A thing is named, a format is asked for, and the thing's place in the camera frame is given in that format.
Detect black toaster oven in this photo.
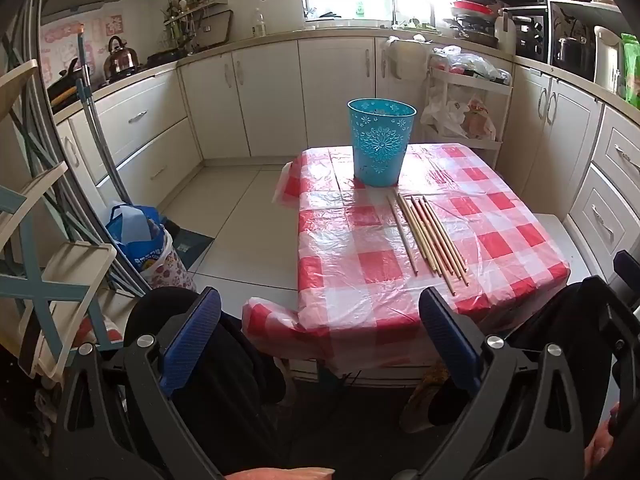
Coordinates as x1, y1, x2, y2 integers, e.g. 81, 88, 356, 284
504, 4, 553, 65

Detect red white checkered tablecloth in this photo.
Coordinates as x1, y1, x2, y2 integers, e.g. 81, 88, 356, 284
242, 142, 572, 376

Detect grey mop pole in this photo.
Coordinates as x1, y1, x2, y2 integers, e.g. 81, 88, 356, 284
76, 34, 132, 206

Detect green packet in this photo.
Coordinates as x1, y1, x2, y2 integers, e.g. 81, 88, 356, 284
620, 33, 640, 107

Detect white plastic jug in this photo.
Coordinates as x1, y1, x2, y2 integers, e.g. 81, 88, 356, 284
494, 11, 517, 57

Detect beige plastic bag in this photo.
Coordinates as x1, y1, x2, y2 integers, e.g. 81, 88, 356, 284
462, 97, 497, 141

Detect dark floor mat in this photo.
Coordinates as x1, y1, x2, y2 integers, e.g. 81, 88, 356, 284
167, 229, 217, 273

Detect person's dark trousers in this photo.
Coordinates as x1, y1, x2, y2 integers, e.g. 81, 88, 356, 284
124, 280, 617, 466

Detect blue printed shopping bag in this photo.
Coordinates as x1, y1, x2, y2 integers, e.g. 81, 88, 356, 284
106, 203, 197, 292

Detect stack of pans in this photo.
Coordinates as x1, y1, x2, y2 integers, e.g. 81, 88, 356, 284
442, 0, 502, 45

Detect white drawer cabinet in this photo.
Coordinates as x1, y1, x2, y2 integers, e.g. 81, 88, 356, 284
54, 64, 203, 207
564, 104, 640, 282

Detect row of wooden chopsticks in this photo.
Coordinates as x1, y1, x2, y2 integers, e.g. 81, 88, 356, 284
386, 192, 471, 296

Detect white door cabinet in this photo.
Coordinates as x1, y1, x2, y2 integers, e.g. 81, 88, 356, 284
497, 64, 607, 222
177, 37, 397, 161

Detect wall utensil rack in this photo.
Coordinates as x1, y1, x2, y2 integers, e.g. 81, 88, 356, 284
164, 0, 227, 38

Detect white rolling cart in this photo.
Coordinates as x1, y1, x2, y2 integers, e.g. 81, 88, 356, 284
424, 50, 513, 162

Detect clear plastic bag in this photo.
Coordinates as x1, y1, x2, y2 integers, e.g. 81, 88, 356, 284
431, 45, 512, 86

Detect blue perforated plastic bucket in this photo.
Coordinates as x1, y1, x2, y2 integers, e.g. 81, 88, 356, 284
347, 98, 418, 188

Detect white plastic bag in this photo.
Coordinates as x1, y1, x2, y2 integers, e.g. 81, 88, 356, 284
420, 84, 469, 139

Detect metal kettle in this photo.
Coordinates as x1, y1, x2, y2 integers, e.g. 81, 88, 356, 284
104, 36, 139, 78

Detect person's right hand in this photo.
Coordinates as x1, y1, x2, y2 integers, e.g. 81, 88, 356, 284
584, 404, 622, 480

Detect folding beige shelf rack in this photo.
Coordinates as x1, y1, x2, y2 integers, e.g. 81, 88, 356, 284
0, 60, 118, 378

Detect brown slipper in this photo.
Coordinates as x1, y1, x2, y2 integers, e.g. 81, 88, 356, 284
399, 364, 453, 435

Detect metal faucet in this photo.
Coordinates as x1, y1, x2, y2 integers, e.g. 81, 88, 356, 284
377, 0, 402, 27

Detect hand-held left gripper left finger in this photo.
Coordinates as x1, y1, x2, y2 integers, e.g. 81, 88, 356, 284
50, 287, 226, 480

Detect person's left hand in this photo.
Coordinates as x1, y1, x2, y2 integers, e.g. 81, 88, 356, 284
220, 466, 337, 480

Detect white electric kettle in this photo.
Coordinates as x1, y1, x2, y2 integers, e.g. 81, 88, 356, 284
593, 26, 627, 95

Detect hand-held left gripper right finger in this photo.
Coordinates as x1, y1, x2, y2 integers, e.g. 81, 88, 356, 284
415, 287, 598, 480

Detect steel pot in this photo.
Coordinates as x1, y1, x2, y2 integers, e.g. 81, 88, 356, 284
554, 35, 597, 82

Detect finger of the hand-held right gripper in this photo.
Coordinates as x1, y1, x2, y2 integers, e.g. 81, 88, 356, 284
613, 250, 640, 311
577, 275, 630, 366

